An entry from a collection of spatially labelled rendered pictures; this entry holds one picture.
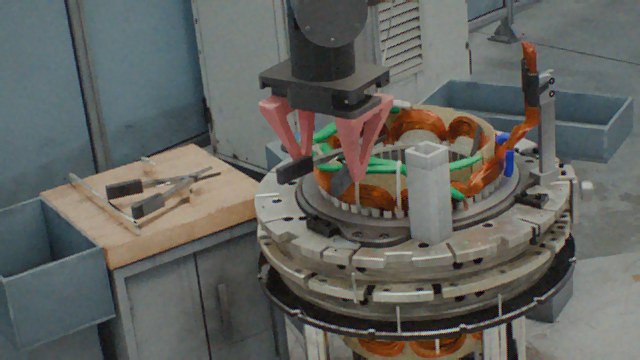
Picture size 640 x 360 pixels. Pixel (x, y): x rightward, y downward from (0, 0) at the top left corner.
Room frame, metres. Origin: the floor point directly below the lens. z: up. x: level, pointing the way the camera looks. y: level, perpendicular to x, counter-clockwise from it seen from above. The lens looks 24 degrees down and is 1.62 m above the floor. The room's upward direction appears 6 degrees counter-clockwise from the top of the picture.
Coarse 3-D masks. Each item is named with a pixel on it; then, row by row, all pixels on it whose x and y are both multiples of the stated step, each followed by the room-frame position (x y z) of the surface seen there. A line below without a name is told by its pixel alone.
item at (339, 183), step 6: (342, 168) 1.00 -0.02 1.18; (336, 174) 0.99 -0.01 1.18; (342, 174) 0.99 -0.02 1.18; (348, 174) 1.00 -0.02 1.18; (336, 180) 0.98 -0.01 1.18; (342, 180) 0.98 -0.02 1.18; (348, 180) 1.00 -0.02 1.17; (336, 186) 0.98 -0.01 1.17; (342, 186) 0.98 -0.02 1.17; (336, 192) 0.98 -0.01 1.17; (342, 192) 0.98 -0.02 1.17
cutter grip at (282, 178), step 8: (296, 160) 1.03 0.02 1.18; (304, 160) 1.03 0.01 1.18; (312, 160) 1.04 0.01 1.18; (280, 168) 1.01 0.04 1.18; (288, 168) 1.02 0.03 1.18; (296, 168) 1.02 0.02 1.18; (304, 168) 1.03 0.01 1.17; (312, 168) 1.03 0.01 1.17; (280, 176) 1.01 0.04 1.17; (288, 176) 1.02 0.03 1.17; (296, 176) 1.02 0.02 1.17; (280, 184) 1.01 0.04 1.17
